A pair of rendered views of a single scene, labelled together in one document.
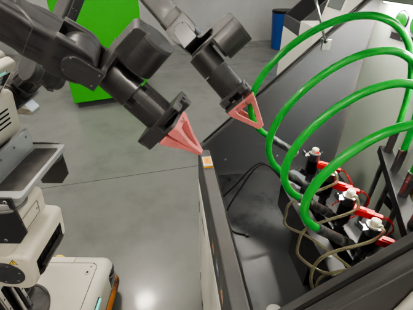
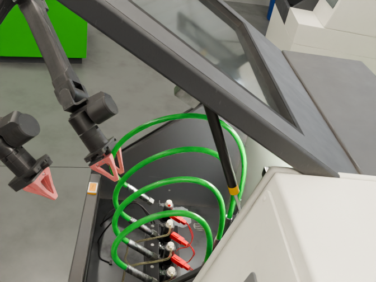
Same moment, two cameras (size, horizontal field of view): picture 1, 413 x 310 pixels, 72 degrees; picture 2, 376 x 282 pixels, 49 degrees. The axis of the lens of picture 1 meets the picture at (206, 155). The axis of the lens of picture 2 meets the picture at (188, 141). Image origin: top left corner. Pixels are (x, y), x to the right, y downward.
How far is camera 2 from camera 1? 0.60 m
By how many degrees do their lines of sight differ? 2
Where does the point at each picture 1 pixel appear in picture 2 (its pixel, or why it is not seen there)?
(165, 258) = (54, 272)
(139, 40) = (14, 127)
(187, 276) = not seen: outside the picture
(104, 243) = not seen: outside the picture
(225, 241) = (78, 266)
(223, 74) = (90, 136)
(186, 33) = (67, 99)
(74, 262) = not seen: outside the picture
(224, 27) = (95, 102)
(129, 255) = (14, 262)
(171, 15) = (60, 79)
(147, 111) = (16, 168)
